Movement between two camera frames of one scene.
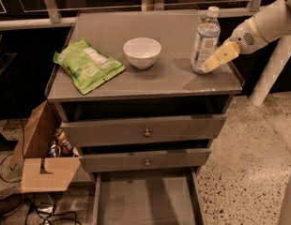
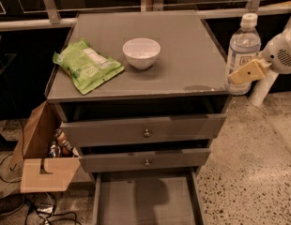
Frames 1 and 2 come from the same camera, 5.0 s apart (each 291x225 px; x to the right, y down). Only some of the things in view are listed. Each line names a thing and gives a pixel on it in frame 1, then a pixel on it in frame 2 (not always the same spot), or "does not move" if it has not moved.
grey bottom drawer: [148, 197] does not move
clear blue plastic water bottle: [206, 39] to [244, 49]
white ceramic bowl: [142, 52] does not move
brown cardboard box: [34, 171] does not move
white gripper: [245, 39] to [279, 57]
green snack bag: [85, 65] does not move
